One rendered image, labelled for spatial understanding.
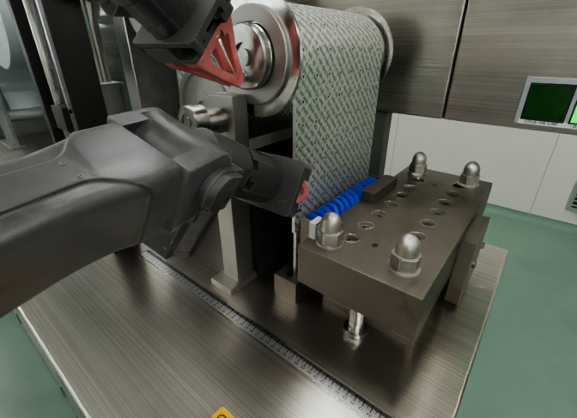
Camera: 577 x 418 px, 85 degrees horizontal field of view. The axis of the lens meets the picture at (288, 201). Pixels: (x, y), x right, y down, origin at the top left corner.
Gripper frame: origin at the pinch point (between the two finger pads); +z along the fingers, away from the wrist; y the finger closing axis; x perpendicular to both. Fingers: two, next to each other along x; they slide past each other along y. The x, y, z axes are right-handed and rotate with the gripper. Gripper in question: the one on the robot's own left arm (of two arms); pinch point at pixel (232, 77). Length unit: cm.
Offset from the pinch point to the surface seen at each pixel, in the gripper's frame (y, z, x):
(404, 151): -64, 260, 114
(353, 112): 6.3, 18.6, 8.3
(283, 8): 4.6, -1.7, 8.0
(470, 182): 23.1, 38.4, 9.0
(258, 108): 0.3, 5.7, -0.4
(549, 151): 41, 246, 129
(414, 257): 23.4, 14.0, -10.7
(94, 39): -70, 8, 14
